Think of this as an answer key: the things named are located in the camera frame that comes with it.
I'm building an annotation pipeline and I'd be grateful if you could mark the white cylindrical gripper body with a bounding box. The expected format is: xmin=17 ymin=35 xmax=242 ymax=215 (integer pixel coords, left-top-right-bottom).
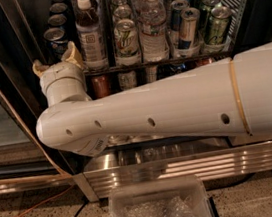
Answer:
xmin=39 ymin=61 xmax=91 ymax=107

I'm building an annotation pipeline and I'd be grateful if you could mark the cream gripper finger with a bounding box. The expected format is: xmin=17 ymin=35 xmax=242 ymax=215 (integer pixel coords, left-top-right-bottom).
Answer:
xmin=61 ymin=41 xmax=84 ymax=70
xmin=32 ymin=60 xmax=49 ymax=78

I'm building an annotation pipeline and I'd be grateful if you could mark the blue pepsi can front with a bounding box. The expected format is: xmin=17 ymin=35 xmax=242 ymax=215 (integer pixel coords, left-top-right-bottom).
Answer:
xmin=43 ymin=27 xmax=68 ymax=61

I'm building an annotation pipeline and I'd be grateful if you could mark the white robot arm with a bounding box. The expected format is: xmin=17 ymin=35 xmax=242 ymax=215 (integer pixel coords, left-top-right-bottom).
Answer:
xmin=32 ymin=42 xmax=272 ymax=156

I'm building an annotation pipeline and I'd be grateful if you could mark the orange can middle shelf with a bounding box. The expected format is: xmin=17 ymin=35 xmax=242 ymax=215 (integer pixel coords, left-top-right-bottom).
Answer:
xmin=92 ymin=75 xmax=111 ymax=98

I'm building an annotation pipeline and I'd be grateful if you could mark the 7up can front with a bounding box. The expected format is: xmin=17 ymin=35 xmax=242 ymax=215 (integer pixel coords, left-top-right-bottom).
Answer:
xmin=114 ymin=19 xmax=140 ymax=66

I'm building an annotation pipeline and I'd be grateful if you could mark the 7up can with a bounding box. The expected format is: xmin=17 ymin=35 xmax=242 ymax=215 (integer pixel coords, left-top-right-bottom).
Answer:
xmin=114 ymin=19 xmax=140 ymax=66
xmin=110 ymin=0 xmax=128 ymax=12
xmin=113 ymin=5 xmax=132 ymax=24

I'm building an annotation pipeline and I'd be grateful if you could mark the stainless steel fridge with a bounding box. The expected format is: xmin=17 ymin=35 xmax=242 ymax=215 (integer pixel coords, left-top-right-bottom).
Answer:
xmin=0 ymin=0 xmax=272 ymax=201

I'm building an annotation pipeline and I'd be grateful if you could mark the white can middle shelf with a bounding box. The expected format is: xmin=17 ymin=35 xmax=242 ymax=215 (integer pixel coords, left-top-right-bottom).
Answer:
xmin=118 ymin=71 xmax=137 ymax=90

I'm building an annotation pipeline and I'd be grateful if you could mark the silver can middle shelf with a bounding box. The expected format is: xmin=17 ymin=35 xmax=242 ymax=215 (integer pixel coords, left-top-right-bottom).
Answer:
xmin=145 ymin=65 xmax=158 ymax=84

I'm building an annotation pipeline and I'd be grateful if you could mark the glass fridge door left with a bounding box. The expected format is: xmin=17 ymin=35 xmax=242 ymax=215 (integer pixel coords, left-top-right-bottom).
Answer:
xmin=0 ymin=91 xmax=71 ymax=187

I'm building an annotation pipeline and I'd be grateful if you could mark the blue can middle shelf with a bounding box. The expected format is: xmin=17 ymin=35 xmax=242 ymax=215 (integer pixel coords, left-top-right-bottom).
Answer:
xmin=165 ymin=63 xmax=186 ymax=77

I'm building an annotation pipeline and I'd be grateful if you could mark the red bull can front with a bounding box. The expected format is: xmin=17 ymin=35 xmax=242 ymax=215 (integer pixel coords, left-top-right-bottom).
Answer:
xmin=177 ymin=7 xmax=200 ymax=50

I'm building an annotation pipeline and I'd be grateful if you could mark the red can middle shelf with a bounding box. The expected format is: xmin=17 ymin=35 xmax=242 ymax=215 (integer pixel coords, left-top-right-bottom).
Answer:
xmin=195 ymin=58 xmax=212 ymax=67

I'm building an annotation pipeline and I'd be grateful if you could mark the green soda can front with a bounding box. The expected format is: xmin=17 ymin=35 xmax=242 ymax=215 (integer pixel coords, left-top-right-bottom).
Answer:
xmin=202 ymin=6 xmax=232 ymax=54

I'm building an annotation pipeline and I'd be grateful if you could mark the brown tea bottle front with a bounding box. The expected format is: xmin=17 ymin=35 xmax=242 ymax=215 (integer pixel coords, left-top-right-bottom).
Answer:
xmin=75 ymin=0 xmax=107 ymax=70

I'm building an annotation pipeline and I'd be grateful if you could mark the water bottle front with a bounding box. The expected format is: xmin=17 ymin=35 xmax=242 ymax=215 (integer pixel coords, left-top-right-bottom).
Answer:
xmin=138 ymin=0 xmax=168 ymax=62

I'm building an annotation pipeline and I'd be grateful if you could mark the clear plastic bin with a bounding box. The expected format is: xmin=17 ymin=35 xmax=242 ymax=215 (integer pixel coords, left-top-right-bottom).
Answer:
xmin=108 ymin=176 xmax=215 ymax=217

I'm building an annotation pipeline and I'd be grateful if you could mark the orange cable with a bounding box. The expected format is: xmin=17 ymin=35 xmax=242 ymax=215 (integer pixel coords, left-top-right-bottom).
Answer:
xmin=0 ymin=184 xmax=81 ymax=217

